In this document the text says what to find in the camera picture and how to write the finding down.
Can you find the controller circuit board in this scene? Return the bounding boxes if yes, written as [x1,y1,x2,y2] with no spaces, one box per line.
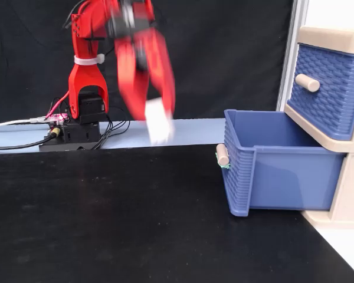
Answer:
[45,113,70,123]

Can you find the white toy brick block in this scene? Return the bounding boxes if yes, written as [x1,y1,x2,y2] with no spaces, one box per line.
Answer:
[144,98,175,146]

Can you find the silver USB cable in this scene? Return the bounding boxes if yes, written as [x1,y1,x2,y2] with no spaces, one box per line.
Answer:
[0,117,48,129]

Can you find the blue drawer green-marked beige handle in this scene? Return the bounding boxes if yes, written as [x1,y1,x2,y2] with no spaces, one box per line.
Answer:
[215,109,348,218]

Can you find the thin black servo cables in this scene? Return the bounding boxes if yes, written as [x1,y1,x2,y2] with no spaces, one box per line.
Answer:
[90,106,131,150]

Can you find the beige plastic drawer cabinet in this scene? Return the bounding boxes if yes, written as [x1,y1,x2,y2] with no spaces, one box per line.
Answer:
[284,25,354,230]

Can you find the black rectangular table mat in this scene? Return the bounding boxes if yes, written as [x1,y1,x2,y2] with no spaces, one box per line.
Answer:
[0,143,354,283]

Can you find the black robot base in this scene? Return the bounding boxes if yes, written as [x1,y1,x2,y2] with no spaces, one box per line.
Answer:
[38,91,107,153]

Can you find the thick black power cable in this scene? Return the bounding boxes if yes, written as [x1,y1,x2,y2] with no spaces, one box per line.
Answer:
[0,127,62,150]

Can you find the white zip tie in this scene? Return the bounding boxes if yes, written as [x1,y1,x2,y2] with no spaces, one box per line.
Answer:
[74,53,105,67]

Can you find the black backdrop cloth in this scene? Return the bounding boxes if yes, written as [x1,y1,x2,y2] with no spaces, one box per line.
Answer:
[0,0,294,126]

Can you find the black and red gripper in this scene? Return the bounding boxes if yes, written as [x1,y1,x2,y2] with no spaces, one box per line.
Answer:
[107,0,177,121]

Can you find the blue drawer plain beige handle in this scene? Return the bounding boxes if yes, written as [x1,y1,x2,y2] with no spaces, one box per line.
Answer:
[286,43,354,141]

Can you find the red wire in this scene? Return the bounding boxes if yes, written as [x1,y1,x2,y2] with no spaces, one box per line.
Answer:
[46,90,70,119]

